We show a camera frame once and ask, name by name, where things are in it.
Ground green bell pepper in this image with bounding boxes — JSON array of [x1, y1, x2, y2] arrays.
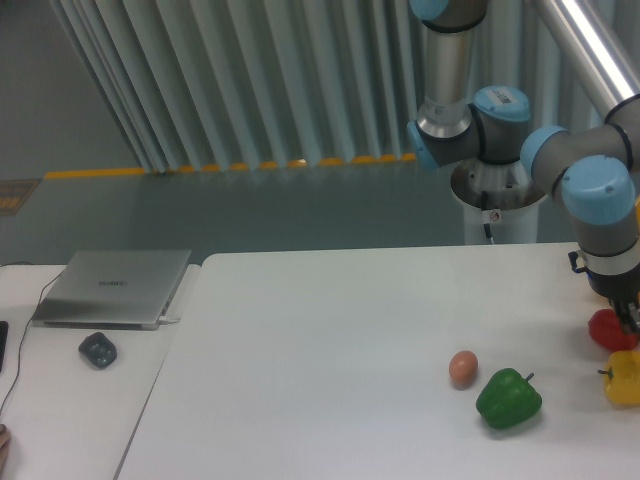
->
[[475, 368, 543, 430]]

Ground yellow plastic basket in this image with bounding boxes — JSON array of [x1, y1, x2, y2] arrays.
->
[[634, 196, 640, 232]]

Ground white folding partition screen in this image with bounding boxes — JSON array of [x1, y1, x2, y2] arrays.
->
[[53, 1, 639, 173]]

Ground person's hand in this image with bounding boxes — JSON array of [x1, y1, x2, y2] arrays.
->
[[0, 424, 11, 471]]

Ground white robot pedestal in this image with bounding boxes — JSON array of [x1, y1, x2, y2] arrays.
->
[[450, 158, 546, 245]]

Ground red bell pepper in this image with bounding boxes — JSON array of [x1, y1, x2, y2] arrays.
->
[[588, 309, 639, 352]]

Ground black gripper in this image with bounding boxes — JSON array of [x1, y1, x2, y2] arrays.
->
[[586, 265, 640, 334]]

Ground silver closed laptop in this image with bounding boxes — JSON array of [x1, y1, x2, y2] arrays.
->
[[32, 250, 191, 330]]

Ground black laptop cable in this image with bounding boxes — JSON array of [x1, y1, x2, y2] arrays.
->
[[0, 261, 68, 412]]

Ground yellow bell pepper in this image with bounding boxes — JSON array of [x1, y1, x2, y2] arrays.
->
[[598, 350, 640, 406]]

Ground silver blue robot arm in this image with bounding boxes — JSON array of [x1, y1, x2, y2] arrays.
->
[[407, 1, 639, 332]]

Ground brown egg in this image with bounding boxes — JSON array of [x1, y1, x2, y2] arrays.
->
[[448, 350, 479, 388]]

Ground black phone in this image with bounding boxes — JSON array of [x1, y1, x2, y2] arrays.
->
[[0, 321, 9, 372]]

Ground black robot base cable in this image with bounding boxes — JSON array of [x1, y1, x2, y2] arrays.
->
[[480, 189, 497, 246]]

